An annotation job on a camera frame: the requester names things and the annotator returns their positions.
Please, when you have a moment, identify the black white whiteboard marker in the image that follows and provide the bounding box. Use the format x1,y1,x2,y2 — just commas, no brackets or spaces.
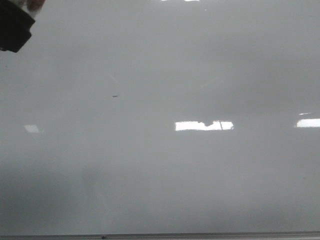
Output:
0,0,46,53

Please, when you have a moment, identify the white whiteboard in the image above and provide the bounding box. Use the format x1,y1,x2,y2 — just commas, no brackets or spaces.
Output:
0,0,320,236

